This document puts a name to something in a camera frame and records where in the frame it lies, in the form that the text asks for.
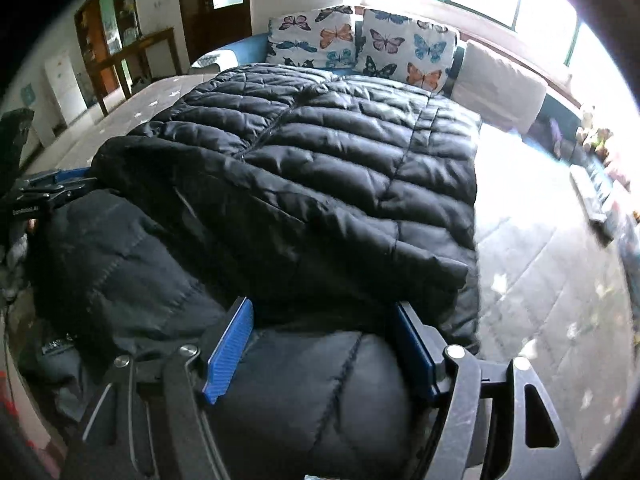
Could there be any grey star quilted mat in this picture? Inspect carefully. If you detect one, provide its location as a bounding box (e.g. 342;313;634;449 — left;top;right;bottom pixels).
25;74;638;466

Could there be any dark wooden door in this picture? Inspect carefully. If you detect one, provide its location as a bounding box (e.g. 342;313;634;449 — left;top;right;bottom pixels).
177;0;252;63

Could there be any black down jacket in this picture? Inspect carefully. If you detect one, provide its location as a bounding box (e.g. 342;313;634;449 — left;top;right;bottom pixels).
20;63;483;480

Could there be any butterfly print pillow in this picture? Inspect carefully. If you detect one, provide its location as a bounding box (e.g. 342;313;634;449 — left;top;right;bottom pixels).
266;5;357;70
354;8;460;93

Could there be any white cushion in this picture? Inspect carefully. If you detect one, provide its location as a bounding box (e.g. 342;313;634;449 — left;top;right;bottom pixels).
451;40;549;135

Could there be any wooden side table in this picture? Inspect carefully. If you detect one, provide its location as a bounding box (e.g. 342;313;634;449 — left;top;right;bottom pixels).
89;27;183;117

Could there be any white refrigerator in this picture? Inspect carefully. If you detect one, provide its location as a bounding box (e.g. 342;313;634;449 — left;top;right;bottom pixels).
44;50;88;127

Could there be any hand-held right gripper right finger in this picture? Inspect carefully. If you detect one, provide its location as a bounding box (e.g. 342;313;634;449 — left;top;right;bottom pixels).
392;301;583;480

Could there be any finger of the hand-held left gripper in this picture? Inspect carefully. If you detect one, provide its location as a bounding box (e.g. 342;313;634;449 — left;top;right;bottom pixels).
15;182;96;211
22;170;98;188

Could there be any wooden display cabinet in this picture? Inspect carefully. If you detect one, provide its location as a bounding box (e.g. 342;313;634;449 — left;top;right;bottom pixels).
74;0;143;106

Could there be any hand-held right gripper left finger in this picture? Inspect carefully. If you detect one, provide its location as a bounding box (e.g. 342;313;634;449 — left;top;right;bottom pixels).
65;296;255;480

